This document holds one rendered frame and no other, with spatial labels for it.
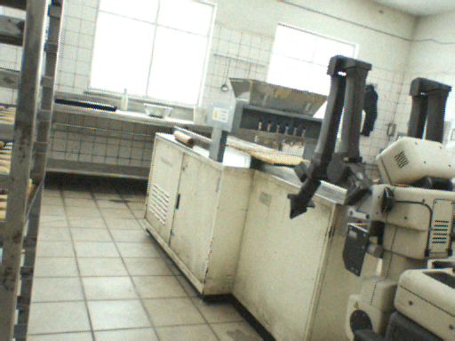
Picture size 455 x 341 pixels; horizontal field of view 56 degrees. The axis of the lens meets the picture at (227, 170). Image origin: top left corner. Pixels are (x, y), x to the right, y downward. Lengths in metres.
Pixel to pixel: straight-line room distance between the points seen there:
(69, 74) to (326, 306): 4.02
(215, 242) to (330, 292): 0.73
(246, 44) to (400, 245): 4.59
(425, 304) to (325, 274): 0.78
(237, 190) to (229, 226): 0.21
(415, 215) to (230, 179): 1.18
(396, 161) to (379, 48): 5.64
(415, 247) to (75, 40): 4.43
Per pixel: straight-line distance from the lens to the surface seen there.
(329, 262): 1.94
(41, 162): 1.28
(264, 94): 2.42
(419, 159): 1.49
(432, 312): 1.24
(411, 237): 1.50
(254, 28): 5.88
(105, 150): 5.34
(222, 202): 2.35
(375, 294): 1.57
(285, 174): 2.16
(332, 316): 2.09
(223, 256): 2.47
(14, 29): 0.84
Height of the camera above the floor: 1.17
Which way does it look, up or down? 9 degrees down
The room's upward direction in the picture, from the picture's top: 10 degrees clockwise
